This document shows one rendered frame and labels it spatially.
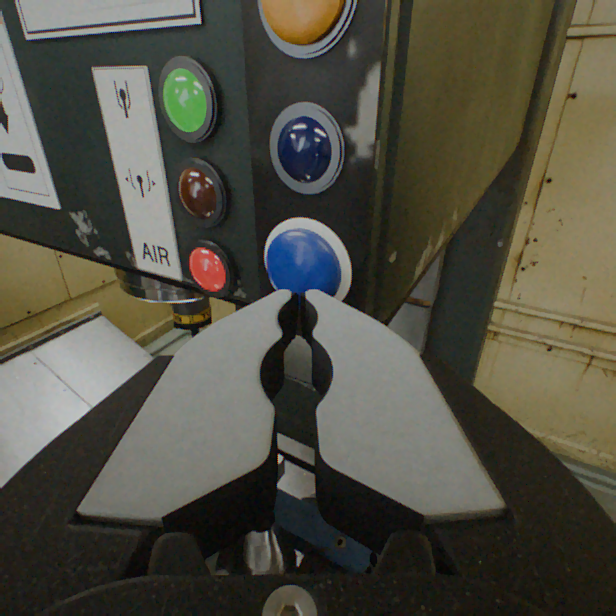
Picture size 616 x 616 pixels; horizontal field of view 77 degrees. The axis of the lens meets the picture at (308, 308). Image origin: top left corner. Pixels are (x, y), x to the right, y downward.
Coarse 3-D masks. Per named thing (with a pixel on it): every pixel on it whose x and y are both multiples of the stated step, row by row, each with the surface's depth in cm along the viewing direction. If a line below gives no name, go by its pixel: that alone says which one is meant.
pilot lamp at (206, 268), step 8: (200, 248) 16; (192, 256) 17; (200, 256) 16; (208, 256) 16; (216, 256) 16; (192, 264) 17; (200, 264) 16; (208, 264) 16; (216, 264) 16; (192, 272) 17; (200, 272) 17; (208, 272) 16; (216, 272) 16; (224, 272) 16; (200, 280) 17; (208, 280) 17; (216, 280) 16; (224, 280) 16; (208, 288) 17; (216, 288) 17
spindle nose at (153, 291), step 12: (120, 276) 44; (132, 276) 42; (132, 288) 43; (144, 288) 43; (156, 288) 42; (168, 288) 42; (180, 288) 42; (144, 300) 44; (156, 300) 43; (168, 300) 43; (180, 300) 43; (192, 300) 44
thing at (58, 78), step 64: (0, 0) 17; (448, 0) 12; (512, 0) 22; (64, 64) 16; (128, 64) 15; (384, 64) 11; (448, 64) 13; (512, 64) 29; (64, 128) 18; (384, 128) 11; (448, 128) 16; (512, 128) 44; (64, 192) 20; (384, 192) 13; (448, 192) 19; (128, 256) 20; (256, 256) 16; (384, 256) 14; (384, 320) 16
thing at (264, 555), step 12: (264, 528) 35; (276, 528) 36; (252, 540) 35; (264, 540) 35; (276, 540) 36; (252, 552) 35; (264, 552) 35; (276, 552) 36; (252, 564) 36; (264, 564) 36; (276, 564) 36
